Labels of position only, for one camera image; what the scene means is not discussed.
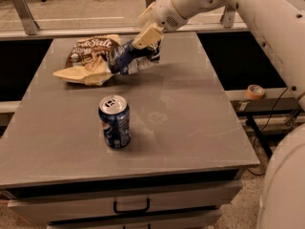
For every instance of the brown chip bag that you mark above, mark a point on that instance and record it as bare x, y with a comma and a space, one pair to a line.
87, 61

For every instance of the grey drawer cabinet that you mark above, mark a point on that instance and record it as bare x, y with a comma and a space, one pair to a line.
186, 154

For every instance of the black table leg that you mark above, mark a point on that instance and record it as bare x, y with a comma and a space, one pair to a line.
258, 133

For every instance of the orange tape roll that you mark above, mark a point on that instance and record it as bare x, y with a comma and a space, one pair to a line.
255, 92

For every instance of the blue chip bag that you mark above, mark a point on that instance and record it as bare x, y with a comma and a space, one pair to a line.
127, 59

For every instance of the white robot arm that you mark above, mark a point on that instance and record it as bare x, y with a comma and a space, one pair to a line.
279, 29

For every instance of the left metal railing post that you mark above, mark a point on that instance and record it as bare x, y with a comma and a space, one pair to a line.
29, 25

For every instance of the right metal railing post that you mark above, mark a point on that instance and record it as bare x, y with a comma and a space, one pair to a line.
228, 16

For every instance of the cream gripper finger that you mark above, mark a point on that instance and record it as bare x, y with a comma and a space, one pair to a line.
146, 17
150, 34

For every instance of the black drawer handle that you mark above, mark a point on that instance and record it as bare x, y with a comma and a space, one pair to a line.
131, 207
137, 226

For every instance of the lower black drawer handle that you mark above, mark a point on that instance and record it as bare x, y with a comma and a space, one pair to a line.
137, 226

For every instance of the blue soda can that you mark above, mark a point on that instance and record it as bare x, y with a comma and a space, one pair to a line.
114, 113

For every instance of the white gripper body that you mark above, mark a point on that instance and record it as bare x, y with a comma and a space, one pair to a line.
164, 10

